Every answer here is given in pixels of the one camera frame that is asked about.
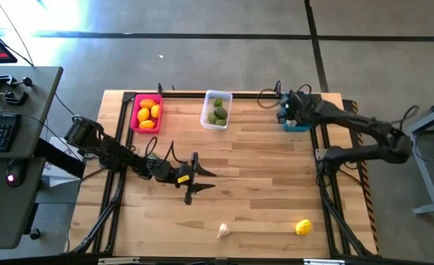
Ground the white paper sheet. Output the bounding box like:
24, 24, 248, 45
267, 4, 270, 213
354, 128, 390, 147
42, 136, 88, 187

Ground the thin black floor cable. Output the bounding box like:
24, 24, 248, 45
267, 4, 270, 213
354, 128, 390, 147
0, 0, 35, 67

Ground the black desk clamp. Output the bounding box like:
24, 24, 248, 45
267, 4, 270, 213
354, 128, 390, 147
0, 87, 29, 107
0, 71, 33, 91

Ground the silver metal bracket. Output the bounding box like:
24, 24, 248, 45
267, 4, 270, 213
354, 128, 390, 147
97, 256, 140, 265
303, 258, 346, 265

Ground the clear plastic basket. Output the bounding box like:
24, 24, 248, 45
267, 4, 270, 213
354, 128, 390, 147
199, 89, 234, 131

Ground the black computer mouse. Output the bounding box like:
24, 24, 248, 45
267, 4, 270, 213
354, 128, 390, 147
5, 158, 29, 188

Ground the cream crumpled plastic bag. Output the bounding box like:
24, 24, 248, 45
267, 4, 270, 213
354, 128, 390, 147
216, 222, 231, 240

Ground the blue plastic basket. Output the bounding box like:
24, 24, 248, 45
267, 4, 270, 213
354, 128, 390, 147
282, 120, 313, 133

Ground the grey-blue metal stand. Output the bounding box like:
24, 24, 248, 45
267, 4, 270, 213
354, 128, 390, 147
406, 91, 434, 216

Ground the dark grey side desk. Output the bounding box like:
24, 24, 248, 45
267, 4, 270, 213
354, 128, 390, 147
0, 156, 48, 250

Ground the black desk cable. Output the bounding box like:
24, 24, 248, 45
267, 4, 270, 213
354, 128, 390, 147
53, 93, 78, 121

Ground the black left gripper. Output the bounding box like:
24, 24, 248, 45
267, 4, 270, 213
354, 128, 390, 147
167, 152, 217, 206

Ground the black metal table frame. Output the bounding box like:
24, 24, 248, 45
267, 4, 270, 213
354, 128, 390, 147
69, 81, 376, 258

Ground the pink plastic basket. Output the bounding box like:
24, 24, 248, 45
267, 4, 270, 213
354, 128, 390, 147
129, 93, 164, 134

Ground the yellow-black hazard tape strip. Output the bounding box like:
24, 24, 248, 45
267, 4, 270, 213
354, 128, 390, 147
351, 99, 382, 255

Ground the dark green avocado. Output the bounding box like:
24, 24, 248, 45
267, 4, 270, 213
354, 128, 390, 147
213, 105, 229, 120

